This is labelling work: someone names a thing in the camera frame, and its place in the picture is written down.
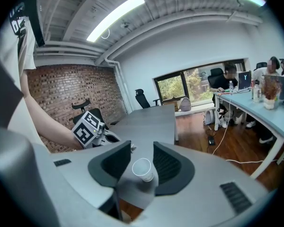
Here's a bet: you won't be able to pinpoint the dark framed window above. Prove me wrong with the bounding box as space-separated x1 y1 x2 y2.
153 60 247 109

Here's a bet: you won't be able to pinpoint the grey table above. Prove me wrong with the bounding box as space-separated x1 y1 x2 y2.
106 103 180 222

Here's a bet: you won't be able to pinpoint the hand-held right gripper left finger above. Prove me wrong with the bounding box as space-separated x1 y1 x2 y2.
33 140 133 227

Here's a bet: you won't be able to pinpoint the black chest camera rig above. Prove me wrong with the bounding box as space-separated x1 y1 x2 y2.
9 0 46 47

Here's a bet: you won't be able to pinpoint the dried flower vase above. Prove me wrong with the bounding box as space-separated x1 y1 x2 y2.
259 75 283 110

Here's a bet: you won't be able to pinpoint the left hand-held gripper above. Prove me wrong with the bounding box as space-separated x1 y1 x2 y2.
71 111 122 149

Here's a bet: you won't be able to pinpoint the white bag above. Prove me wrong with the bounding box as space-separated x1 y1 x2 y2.
203 108 216 125

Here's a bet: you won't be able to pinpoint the white wall pipes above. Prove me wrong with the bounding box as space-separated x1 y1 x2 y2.
103 57 133 115

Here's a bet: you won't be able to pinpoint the light blue desk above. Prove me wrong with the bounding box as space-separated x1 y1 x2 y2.
213 88 284 180

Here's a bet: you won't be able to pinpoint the laptop with glowing logo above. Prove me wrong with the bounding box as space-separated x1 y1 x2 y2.
236 70 253 91

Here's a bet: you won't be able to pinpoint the clear plastic cup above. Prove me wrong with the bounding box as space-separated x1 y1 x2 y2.
132 157 155 183

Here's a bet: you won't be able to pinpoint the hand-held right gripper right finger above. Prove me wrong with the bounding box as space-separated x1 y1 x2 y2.
132 141 270 227

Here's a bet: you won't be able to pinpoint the person's white shirt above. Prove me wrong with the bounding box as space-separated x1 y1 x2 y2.
0 1 48 151

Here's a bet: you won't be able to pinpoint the long white cable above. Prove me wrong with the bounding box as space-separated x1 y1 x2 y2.
225 158 284 165

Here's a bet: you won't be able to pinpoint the brown cardboard box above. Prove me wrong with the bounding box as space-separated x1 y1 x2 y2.
166 100 181 111

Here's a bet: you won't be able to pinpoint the black office chair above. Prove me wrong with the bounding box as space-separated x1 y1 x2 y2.
134 88 162 110
207 67 226 87
71 99 105 132

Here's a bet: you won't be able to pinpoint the person's left forearm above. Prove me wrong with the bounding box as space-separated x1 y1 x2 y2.
23 94 84 151

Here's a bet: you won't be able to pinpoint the pale purple backpack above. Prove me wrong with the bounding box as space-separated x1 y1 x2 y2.
178 97 192 112

